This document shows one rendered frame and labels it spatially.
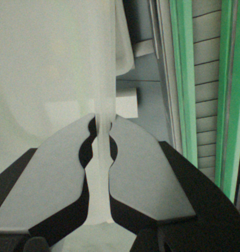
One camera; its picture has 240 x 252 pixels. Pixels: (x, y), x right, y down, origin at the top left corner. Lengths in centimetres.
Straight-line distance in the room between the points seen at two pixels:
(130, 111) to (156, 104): 10
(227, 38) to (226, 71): 5
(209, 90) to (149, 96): 18
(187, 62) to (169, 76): 10
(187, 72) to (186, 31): 5
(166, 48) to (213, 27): 8
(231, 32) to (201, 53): 6
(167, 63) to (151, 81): 15
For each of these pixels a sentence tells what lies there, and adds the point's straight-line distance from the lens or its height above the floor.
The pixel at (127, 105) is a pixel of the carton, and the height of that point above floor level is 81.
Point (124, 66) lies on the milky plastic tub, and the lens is 38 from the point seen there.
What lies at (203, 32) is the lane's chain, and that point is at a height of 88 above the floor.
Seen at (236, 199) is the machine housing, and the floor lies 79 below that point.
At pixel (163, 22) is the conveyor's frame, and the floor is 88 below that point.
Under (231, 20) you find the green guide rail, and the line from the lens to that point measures 33.
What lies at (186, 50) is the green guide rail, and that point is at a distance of 26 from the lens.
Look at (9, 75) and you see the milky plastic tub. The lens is 20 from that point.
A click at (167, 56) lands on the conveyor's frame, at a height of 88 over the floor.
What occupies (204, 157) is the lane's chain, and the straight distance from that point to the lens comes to 48.
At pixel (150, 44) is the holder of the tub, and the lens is 46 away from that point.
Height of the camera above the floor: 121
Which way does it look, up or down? 58 degrees down
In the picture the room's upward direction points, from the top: 174 degrees counter-clockwise
